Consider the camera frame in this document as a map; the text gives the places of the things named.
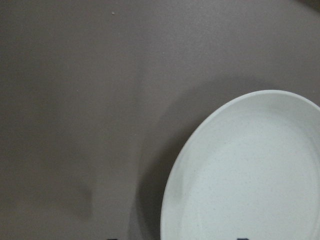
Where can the round cream plate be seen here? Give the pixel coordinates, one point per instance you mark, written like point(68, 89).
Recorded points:
point(251, 169)

